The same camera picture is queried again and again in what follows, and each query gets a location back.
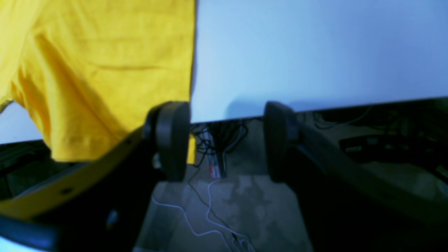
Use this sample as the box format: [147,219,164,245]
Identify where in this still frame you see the black power strip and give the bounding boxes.
[338,134,447,164]

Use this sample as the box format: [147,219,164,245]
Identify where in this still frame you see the floor cables under table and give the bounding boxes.
[152,119,258,252]

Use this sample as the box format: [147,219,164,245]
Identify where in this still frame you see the orange yellow t-shirt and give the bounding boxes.
[1,0,197,162]

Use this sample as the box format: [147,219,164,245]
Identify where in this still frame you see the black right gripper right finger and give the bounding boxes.
[263,101,447,252]

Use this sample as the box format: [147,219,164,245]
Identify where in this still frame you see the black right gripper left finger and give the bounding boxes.
[1,101,191,252]

